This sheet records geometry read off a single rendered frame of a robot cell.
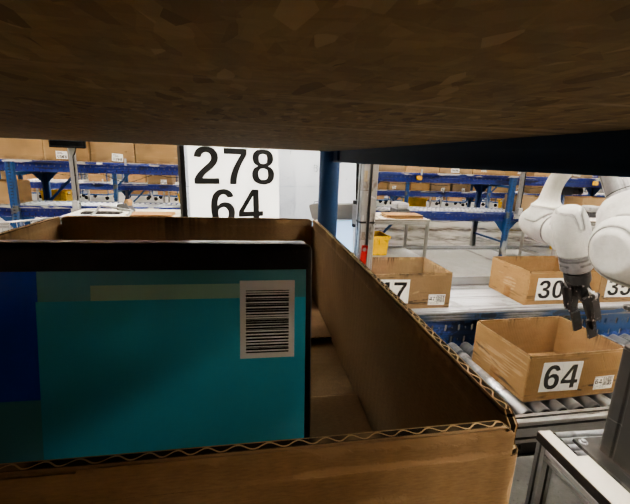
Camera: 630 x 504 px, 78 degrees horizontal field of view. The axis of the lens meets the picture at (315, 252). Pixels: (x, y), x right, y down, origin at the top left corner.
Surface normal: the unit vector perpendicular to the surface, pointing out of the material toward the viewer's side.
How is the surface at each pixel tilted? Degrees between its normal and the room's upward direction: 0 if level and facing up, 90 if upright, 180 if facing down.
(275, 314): 82
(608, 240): 97
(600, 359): 90
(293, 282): 82
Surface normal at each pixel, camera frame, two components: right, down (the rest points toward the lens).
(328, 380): 0.04, -0.97
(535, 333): 0.20, 0.23
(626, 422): -0.99, 0.00
